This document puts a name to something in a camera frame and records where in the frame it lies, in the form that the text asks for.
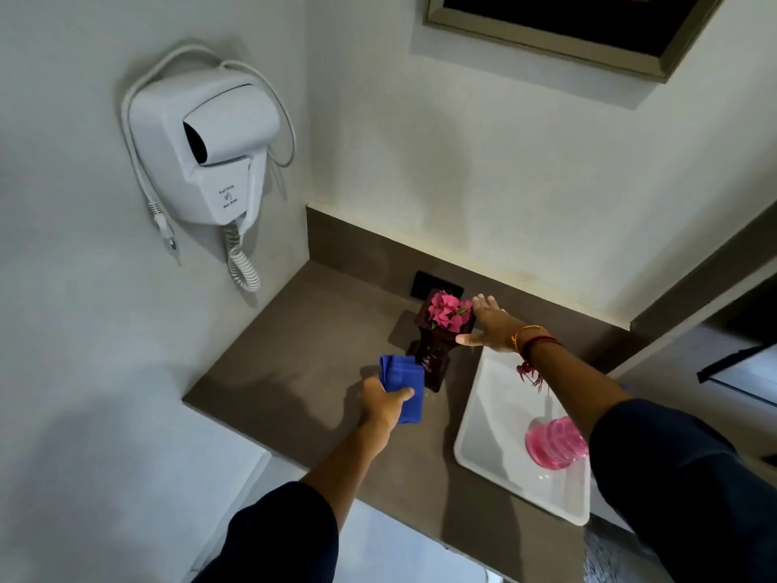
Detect person's right hand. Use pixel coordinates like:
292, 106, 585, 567
455, 294, 524, 353

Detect person's left hand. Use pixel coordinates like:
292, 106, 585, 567
360, 376, 416, 433

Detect blue cloth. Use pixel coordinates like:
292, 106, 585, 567
379, 355, 426, 425

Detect person's left forearm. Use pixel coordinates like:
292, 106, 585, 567
194, 419, 394, 583

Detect person's right forearm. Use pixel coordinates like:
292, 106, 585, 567
516, 334, 777, 583

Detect pink flowers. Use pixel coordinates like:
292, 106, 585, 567
427, 291, 473, 334

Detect dark wooden vase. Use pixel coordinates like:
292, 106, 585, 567
407, 289, 477, 394

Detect gold bangle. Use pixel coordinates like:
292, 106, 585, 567
511, 324, 547, 354

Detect white rectangular tray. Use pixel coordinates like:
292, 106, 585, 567
453, 347, 592, 527

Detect pink plastic bottle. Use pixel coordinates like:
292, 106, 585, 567
524, 416, 590, 472

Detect gold framed mirror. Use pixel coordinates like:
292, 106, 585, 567
424, 0, 729, 84

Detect black wall socket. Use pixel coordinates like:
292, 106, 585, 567
411, 270, 465, 302

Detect red thread bracelet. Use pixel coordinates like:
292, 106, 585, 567
516, 336, 563, 392

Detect white coiled dryer cord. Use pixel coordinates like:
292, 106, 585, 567
223, 224, 262, 293

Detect white wall hair dryer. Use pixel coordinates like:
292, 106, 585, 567
129, 68, 281, 227

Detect white power cable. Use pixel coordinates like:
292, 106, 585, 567
120, 44, 297, 252

